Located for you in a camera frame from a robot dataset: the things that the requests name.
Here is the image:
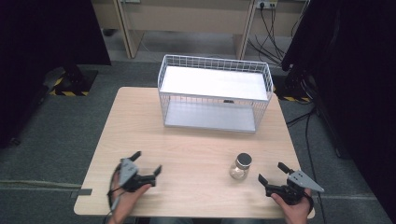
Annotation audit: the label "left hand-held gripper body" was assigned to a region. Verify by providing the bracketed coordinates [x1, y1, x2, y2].
[117, 157, 157, 193]

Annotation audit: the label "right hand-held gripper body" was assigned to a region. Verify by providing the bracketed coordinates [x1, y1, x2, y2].
[264, 169, 325, 206]

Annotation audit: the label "glass jar with black lid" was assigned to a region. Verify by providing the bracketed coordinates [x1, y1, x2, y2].
[229, 152, 253, 181]

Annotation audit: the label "white wire shelf rack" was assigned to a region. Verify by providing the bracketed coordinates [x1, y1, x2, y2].
[157, 54, 275, 134]

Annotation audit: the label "person's left hand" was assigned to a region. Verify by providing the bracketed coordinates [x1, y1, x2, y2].
[106, 172, 152, 224]

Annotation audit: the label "person's right hand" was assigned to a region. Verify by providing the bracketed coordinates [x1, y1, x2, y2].
[270, 188, 314, 224]

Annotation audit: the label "black stand base with hazard stripes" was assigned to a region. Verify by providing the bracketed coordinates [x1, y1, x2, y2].
[46, 63, 99, 97]
[272, 69, 316, 104]

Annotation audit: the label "black curtain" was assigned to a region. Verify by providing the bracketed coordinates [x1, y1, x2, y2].
[0, 0, 112, 148]
[280, 0, 396, 223]

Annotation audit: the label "beige wooden desk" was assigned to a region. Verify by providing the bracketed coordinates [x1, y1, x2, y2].
[91, 0, 309, 61]

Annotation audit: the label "white power strip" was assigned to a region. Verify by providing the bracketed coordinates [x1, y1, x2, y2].
[255, 0, 278, 9]

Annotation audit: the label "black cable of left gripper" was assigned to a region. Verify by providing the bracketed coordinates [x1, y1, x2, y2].
[106, 164, 132, 224]

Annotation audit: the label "black cables on floor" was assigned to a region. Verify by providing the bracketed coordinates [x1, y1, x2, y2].
[247, 3, 304, 68]

